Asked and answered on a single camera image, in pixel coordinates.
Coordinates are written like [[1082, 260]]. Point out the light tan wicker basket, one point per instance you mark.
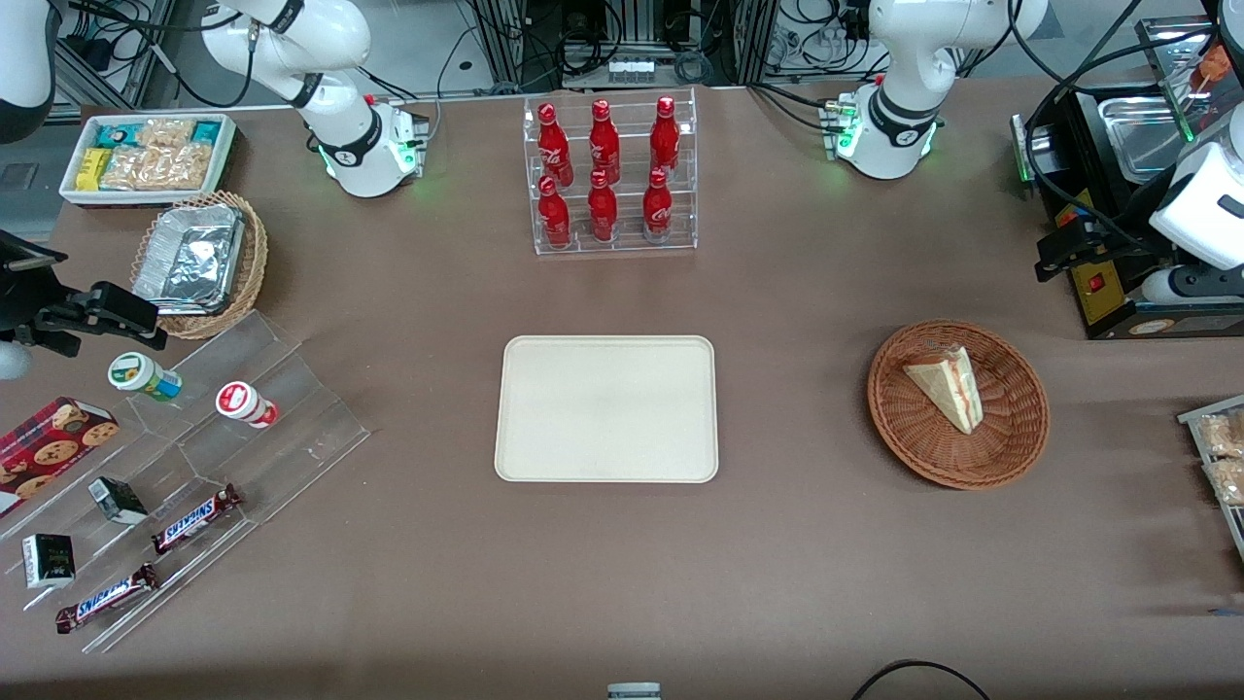
[[251, 272]]

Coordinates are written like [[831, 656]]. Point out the clear acrylic stepped shelf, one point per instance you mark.
[[292, 428]]

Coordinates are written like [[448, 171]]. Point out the green lid yogurt cup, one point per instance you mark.
[[136, 373]]

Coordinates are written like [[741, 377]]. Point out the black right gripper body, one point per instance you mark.
[[21, 299]]

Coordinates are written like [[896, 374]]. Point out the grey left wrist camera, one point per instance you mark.
[[1191, 284]]

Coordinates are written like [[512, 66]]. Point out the small clear cracker bag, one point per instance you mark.
[[165, 134]]

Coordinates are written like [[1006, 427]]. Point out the grey tray with snacks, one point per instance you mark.
[[1236, 525]]

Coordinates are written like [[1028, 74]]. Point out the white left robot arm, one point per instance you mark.
[[914, 58]]

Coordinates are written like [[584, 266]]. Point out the shiny metal pan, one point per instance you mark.
[[1147, 136]]

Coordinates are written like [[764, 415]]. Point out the yellow snack pack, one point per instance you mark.
[[92, 170]]

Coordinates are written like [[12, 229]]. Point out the white power strip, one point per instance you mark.
[[639, 70]]

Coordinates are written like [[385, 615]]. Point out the white rectangular snack bin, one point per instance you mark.
[[225, 156]]

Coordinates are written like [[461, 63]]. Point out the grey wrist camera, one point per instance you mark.
[[12, 362], [1191, 284]]

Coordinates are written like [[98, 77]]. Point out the beige plastic serving tray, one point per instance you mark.
[[606, 408]]

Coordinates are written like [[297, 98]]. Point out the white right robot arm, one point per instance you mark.
[[340, 39]]

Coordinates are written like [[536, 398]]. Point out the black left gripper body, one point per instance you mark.
[[1110, 233]]

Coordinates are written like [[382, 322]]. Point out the small black barcode box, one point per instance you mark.
[[119, 500]]

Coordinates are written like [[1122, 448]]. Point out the clear acrylic bottle rack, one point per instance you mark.
[[579, 244]]

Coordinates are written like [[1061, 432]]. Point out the large clear cracker bag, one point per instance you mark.
[[160, 168]]

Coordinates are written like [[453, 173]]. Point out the silver foil tray stack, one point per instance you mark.
[[190, 258]]

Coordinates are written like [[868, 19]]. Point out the small grey device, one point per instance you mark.
[[634, 692]]

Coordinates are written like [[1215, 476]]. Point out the Snickers chocolate bar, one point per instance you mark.
[[194, 520], [107, 598]]

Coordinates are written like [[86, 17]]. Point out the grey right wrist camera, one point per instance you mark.
[[12, 362]]

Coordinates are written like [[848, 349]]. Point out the round brown wicker basket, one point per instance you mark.
[[923, 447]]

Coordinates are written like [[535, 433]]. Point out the black countertop appliance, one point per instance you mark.
[[1069, 185]]

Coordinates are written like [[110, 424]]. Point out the red lid yogurt cup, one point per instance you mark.
[[243, 402]]

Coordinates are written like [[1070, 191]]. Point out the triangular sandwich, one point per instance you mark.
[[948, 389]]

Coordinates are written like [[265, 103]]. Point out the red cola bottle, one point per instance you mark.
[[554, 216], [603, 210], [604, 144], [665, 138], [553, 146], [658, 207]]

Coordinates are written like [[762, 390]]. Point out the red plaid cookie box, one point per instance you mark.
[[53, 449]]

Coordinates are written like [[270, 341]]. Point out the teal snack pack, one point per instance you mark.
[[112, 136], [205, 132]]

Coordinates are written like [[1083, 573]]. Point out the black and white box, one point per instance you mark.
[[49, 561]]

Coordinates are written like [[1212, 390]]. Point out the clear pastry bag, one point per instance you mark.
[[1223, 435], [1228, 481]]

